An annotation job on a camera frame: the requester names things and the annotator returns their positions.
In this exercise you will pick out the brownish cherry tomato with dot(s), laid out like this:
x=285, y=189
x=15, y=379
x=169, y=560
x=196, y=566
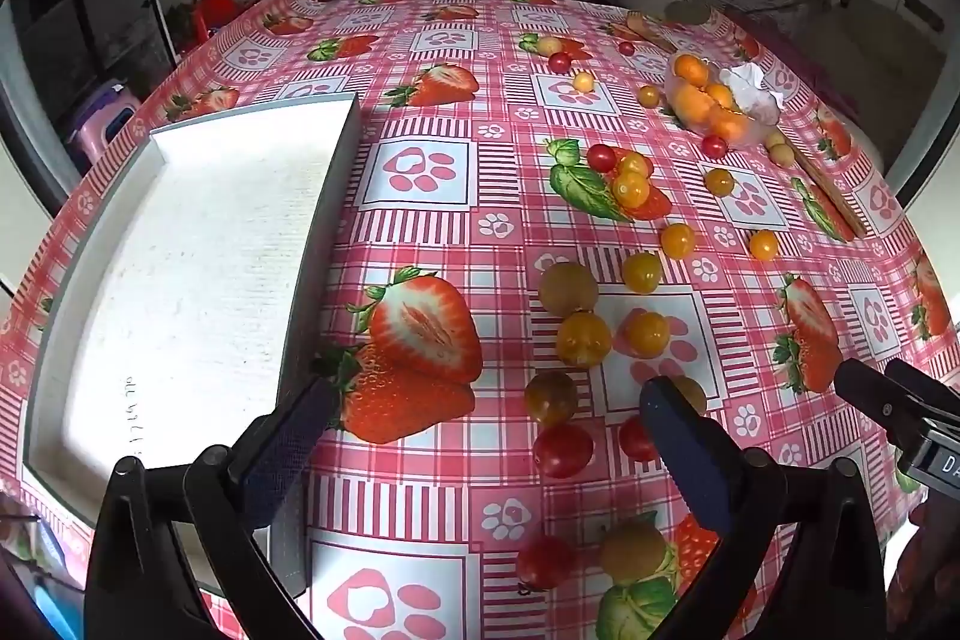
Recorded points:
x=719, y=182
x=550, y=397

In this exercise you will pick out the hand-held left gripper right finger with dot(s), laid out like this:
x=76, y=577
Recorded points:
x=686, y=452

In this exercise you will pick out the crumpled white tissue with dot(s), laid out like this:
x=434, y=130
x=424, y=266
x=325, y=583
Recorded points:
x=746, y=85

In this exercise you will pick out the clear glass bowl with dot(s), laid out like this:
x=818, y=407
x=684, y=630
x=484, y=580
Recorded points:
x=757, y=134

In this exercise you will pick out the pink checked strawberry tablecloth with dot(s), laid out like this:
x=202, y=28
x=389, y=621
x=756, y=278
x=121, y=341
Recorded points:
x=465, y=220

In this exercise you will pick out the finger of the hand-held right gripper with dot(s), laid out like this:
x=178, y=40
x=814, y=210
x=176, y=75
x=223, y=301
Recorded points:
x=926, y=392
x=870, y=389

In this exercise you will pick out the long wooden back scratcher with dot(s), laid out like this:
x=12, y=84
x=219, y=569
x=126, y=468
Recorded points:
x=832, y=194

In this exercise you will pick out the person's right hand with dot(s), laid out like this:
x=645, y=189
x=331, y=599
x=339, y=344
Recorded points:
x=930, y=565

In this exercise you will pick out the orange tangerine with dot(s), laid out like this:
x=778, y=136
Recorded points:
x=727, y=125
x=688, y=105
x=690, y=69
x=718, y=94

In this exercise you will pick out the white foam tray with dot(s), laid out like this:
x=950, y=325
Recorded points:
x=187, y=272

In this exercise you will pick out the pink plastic stool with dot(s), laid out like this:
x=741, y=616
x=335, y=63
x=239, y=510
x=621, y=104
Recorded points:
x=101, y=119

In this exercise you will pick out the yellow cherry tomato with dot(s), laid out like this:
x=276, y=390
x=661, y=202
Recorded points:
x=678, y=239
x=649, y=96
x=583, y=338
x=763, y=245
x=642, y=272
x=646, y=334
x=635, y=162
x=630, y=189
x=583, y=81

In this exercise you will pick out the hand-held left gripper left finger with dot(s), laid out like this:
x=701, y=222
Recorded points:
x=289, y=441

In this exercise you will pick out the red plastic stool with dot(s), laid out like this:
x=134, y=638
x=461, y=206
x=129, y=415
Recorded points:
x=216, y=14

